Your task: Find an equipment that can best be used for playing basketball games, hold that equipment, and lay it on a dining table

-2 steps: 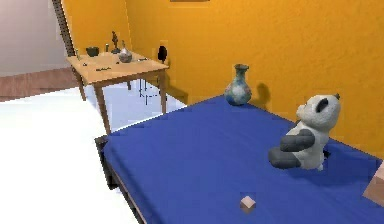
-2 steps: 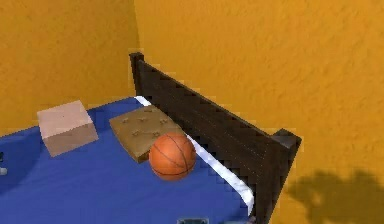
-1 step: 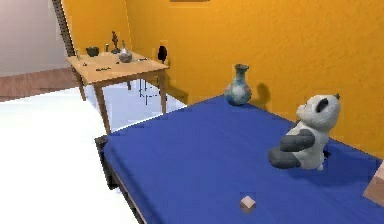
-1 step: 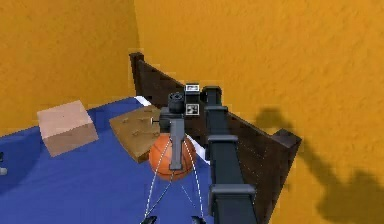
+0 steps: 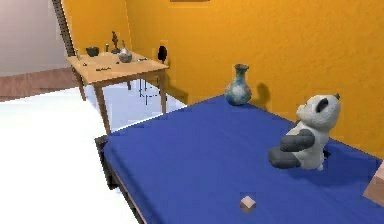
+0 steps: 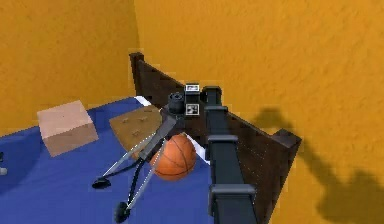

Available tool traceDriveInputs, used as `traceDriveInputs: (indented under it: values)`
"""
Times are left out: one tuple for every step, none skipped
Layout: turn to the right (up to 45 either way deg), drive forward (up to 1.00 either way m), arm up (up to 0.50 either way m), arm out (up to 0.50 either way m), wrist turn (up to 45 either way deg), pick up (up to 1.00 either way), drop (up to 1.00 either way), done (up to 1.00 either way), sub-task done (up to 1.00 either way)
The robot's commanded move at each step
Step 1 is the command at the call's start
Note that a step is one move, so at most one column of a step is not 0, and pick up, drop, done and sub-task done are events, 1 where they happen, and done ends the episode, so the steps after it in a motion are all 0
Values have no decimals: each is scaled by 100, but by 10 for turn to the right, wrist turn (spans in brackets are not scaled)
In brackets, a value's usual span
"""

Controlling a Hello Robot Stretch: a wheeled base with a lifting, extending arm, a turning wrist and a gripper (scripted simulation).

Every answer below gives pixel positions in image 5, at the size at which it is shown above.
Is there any light wooden table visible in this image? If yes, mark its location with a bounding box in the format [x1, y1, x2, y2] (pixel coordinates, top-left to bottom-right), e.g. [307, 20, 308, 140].
[65, 51, 170, 136]

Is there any dark bowl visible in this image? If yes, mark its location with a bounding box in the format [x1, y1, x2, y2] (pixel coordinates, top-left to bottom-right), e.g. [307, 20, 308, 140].
[85, 46, 101, 58]

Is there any blue ceramic vase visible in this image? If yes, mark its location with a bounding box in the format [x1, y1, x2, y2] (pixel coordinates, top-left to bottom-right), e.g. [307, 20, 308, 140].
[224, 63, 253, 107]

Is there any grey round vase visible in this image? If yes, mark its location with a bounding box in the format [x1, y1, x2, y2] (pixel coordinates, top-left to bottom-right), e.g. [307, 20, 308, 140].
[118, 40, 134, 64]

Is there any panda plush toy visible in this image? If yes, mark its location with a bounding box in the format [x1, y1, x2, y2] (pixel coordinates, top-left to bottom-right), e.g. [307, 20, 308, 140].
[268, 93, 342, 171]

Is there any small tan cube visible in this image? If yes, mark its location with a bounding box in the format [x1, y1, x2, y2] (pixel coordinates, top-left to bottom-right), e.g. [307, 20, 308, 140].
[239, 195, 257, 214]

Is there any tan pillow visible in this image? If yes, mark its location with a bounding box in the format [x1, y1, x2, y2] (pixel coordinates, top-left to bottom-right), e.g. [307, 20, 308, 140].
[362, 161, 384, 208]

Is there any blue bed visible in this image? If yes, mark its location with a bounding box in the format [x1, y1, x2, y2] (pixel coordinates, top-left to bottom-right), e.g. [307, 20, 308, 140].
[94, 94, 384, 224]

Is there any dark figurine statue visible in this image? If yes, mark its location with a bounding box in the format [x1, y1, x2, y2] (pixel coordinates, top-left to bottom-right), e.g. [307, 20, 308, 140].
[110, 30, 122, 55]

